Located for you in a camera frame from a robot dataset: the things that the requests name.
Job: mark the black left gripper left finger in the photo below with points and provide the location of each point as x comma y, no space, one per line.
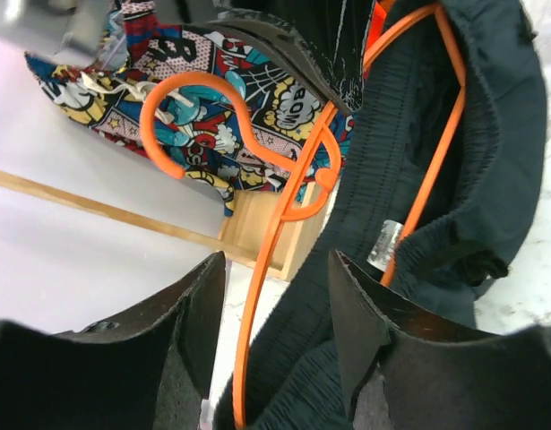
148,367

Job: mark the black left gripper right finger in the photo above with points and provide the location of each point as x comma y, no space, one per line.
403,367

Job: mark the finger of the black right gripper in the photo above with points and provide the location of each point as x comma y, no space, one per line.
302,45

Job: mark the orange hanger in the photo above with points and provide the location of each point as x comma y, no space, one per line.
326,178

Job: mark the dark navy shorts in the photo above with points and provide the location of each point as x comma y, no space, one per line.
477,214

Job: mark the comic print shorts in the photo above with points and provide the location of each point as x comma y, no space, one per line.
197,126

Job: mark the wooden clothes rack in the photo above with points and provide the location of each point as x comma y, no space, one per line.
240,236

